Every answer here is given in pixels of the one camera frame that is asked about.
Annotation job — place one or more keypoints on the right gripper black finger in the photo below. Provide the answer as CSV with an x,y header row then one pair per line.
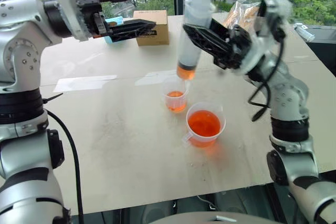
x,y
220,27
207,40

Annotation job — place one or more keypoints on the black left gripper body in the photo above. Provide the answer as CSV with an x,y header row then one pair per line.
x,y
90,9

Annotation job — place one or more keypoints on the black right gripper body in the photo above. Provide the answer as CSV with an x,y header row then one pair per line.
x,y
237,48

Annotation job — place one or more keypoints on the large clear plastic syringe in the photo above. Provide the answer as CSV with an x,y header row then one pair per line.
x,y
190,51

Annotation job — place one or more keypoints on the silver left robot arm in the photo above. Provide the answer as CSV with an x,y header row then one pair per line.
x,y
21,51

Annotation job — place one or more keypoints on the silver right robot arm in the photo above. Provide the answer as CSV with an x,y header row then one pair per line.
x,y
288,95

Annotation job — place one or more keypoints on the small clear measuring cup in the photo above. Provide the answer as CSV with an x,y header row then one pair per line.
x,y
175,98

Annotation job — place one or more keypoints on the large clear measuring cup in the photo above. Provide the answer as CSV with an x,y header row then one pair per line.
x,y
204,125

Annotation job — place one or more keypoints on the light blue box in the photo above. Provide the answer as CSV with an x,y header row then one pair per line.
x,y
115,20

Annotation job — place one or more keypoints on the brown cardboard box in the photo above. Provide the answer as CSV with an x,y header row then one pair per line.
x,y
152,26

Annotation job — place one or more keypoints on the clear plastic bag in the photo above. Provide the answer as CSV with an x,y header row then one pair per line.
x,y
242,11

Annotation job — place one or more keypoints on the clear plastic packet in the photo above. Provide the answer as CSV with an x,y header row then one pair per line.
x,y
304,32

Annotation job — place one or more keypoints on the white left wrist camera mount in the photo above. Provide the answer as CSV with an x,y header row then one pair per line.
x,y
68,3

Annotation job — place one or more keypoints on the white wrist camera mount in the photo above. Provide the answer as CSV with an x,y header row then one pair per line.
x,y
274,11
68,3

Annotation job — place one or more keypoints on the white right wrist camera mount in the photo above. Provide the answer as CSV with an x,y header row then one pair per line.
x,y
274,11

